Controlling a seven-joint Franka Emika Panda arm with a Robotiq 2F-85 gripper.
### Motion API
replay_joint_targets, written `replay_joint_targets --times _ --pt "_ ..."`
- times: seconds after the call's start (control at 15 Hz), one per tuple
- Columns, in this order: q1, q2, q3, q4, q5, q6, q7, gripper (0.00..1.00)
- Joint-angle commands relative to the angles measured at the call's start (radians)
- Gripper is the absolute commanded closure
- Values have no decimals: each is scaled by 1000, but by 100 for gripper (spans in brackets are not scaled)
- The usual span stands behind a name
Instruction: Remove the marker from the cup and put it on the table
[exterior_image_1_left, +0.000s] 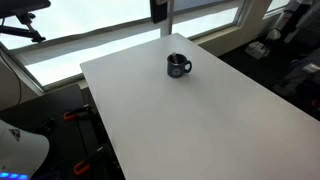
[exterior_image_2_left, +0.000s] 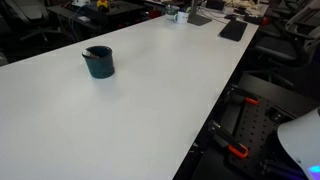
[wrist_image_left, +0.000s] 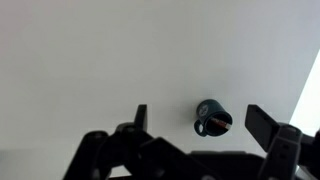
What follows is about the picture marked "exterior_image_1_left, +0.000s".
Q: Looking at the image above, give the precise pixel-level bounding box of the marker pen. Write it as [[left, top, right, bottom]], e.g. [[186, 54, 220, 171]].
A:
[[171, 51, 180, 65]]

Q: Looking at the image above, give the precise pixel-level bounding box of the round black white device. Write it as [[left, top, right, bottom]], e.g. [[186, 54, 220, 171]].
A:
[[266, 27, 283, 43]]

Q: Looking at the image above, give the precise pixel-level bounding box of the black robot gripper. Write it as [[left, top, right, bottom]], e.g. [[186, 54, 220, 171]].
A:
[[149, 0, 168, 25]]

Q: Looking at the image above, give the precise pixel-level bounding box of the white power strip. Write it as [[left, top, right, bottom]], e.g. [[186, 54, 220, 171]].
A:
[[245, 41, 271, 61]]

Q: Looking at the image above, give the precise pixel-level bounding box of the black stand pole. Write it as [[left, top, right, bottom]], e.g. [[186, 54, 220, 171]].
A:
[[282, 0, 315, 44]]

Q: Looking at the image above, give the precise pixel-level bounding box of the grey framed window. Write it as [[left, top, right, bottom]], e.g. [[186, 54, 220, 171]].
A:
[[0, 0, 291, 92]]

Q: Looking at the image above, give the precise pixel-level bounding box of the orange black spring clamp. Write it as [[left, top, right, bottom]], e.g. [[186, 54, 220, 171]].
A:
[[63, 104, 93, 122], [73, 146, 112, 176]]

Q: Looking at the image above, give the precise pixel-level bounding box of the dark blue mug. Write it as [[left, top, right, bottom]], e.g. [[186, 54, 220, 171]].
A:
[[166, 53, 193, 79]]

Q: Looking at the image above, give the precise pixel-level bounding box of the thin black cable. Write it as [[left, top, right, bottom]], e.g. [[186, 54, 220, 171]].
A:
[[0, 52, 23, 105]]

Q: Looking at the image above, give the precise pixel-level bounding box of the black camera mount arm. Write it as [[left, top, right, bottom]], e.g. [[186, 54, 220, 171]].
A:
[[0, 0, 52, 44]]

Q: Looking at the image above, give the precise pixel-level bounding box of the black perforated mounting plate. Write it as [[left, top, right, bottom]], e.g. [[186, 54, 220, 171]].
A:
[[0, 83, 113, 180]]

